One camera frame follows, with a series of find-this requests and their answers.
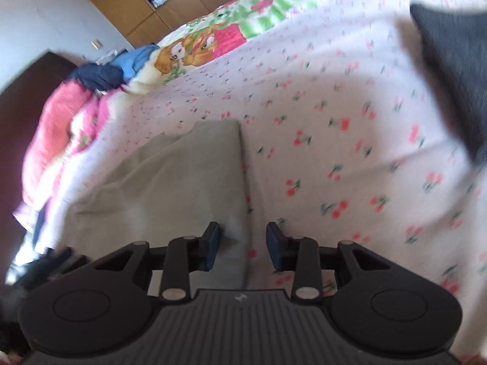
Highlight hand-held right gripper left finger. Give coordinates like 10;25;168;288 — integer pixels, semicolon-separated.
95;221;220;301

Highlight wooden wardrobe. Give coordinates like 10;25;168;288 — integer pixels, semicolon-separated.
63;0;275;46

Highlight navy blue garment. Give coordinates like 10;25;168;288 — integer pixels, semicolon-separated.
68;63;126;94

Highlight dark brown headboard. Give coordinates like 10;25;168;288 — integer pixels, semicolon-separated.
0;50;79;244

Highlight folded dark grey pants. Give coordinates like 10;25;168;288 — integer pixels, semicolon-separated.
410;2;487;168

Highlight pink pillow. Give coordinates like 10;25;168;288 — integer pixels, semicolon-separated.
22;81;100;214

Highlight cherry print bed quilt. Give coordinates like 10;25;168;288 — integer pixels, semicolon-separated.
23;0;487;360

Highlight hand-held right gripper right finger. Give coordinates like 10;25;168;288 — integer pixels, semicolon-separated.
266;222;392;299

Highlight light grey-green pants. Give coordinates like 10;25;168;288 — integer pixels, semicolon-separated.
65;120;252;290

